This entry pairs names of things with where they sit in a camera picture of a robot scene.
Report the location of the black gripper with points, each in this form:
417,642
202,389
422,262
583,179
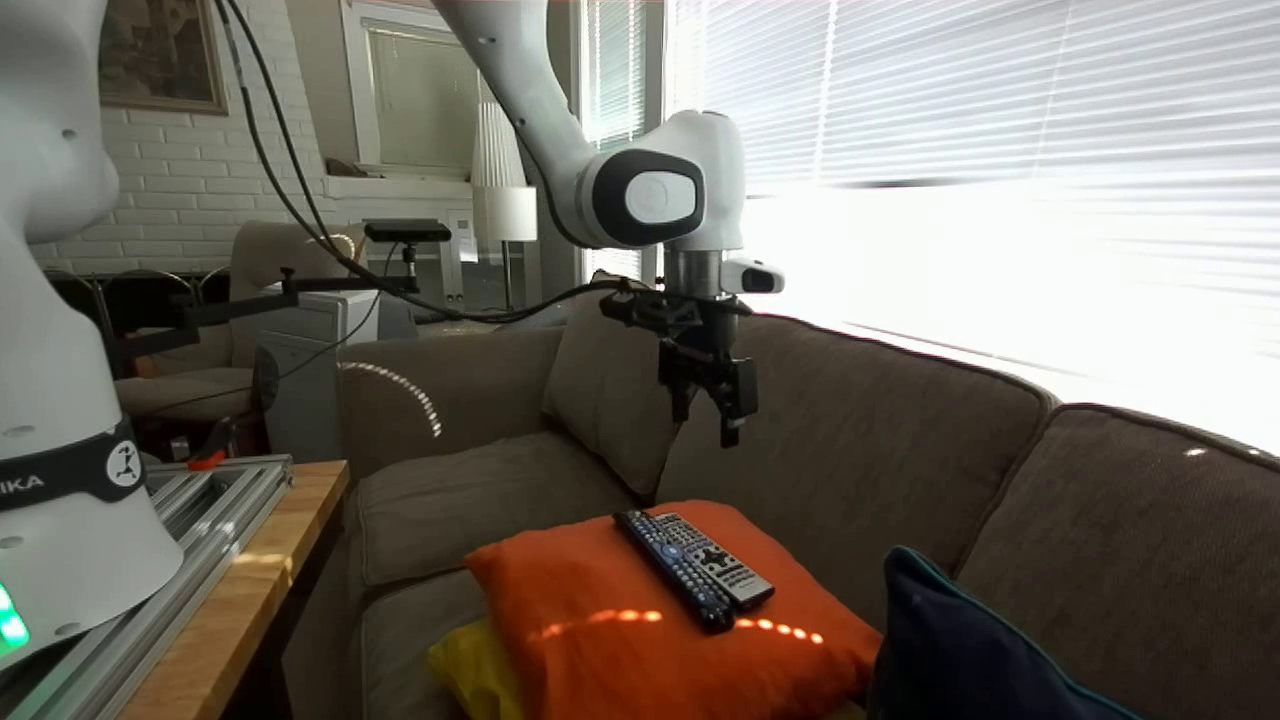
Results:
706,355

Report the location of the black RCA remote blue buttons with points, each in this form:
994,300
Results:
662,554

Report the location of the grey-brown fabric sofa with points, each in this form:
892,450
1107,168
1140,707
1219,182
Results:
867,443

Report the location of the orange pillow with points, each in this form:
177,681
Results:
584,601

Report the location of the dark blue pillow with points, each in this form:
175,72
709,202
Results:
947,655

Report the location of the yellow pillow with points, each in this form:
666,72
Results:
475,673

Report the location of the grey cabinet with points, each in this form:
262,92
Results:
315,402

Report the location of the white framed window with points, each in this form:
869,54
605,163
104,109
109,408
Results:
422,92

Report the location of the beige armchair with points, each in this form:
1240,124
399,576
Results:
281,254

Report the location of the wooden table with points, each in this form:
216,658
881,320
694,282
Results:
226,627

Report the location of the black wrist mounting bracket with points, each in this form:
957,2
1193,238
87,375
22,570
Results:
654,310

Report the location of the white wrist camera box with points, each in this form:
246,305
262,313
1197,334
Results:
752,276

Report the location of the black camera on stand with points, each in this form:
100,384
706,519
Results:
405,231

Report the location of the framed wall picture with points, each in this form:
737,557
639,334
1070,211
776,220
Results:
162,54

